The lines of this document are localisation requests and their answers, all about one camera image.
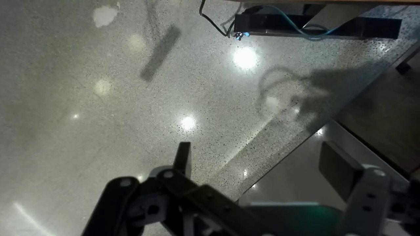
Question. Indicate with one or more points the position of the dark wood cabinet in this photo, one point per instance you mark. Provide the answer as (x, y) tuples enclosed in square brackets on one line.
[(389, 118)]

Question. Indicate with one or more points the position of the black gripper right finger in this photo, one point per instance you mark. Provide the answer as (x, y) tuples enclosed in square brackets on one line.
[(369, 200)]

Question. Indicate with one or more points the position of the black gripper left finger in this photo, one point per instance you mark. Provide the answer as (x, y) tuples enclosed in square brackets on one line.
[(175, 204)]

